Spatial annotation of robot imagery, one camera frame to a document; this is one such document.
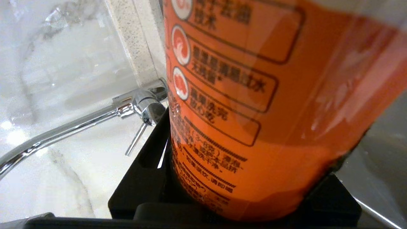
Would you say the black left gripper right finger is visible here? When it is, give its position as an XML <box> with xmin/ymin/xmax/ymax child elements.
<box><xmin>286</xmin><ymin>173</ymin><xmax>362</xmax><ymax>228</ymax></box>

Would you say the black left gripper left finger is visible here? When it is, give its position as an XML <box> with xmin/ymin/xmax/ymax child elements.
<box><xmin>108</xmin><ymin>107</ymin><xmax>191</xmax><ymax>220</ymax></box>

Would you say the orange detergent bottle yellow cap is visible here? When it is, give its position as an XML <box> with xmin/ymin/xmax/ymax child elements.
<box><xmin>162</xmin><ymin>0</ymin><xmax>407</xmax><ymax>221</ymax></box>

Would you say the stainless steel sink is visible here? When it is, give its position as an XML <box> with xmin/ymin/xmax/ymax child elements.
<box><xmin>334</xmin><ymin>92</ymin><xmax>407</xmax><ymax>229</ymax></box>

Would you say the chrome faucet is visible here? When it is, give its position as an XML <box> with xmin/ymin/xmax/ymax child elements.
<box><xmin>0</xmin><ymin>78</ymin><xmax>169</xmax><ymax>180</ymax></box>

